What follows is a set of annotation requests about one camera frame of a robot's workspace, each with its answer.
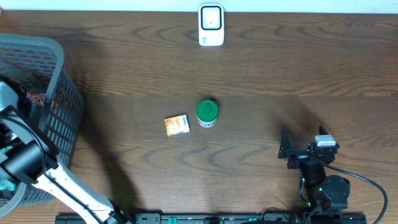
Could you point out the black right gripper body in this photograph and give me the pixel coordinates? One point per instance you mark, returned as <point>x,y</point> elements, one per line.
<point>300,159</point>

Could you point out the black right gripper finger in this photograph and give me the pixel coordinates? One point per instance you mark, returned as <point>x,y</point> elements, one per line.
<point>285,150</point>
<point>322,131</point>

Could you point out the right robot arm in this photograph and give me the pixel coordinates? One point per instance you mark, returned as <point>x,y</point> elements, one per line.
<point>326,195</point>

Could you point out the orange snack box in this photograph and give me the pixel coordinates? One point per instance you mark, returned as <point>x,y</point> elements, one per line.
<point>177,125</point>

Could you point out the green lidded jar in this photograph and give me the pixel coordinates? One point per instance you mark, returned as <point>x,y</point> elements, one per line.
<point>207,113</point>

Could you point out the white barcode scanner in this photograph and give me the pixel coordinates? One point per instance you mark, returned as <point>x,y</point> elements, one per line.
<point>211,25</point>

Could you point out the red Top chocolate bar wrapper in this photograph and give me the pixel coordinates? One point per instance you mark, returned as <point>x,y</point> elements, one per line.
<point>36,99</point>

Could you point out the grey plastic mesh basket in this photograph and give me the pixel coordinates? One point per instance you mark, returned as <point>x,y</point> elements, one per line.
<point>37,65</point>

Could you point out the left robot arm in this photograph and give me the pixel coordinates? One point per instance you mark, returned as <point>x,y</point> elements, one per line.
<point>35,162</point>

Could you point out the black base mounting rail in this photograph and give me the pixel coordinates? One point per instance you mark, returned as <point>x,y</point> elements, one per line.
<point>155,218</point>

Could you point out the light blue tissue packet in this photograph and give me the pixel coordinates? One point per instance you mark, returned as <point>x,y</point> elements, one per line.
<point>5,184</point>

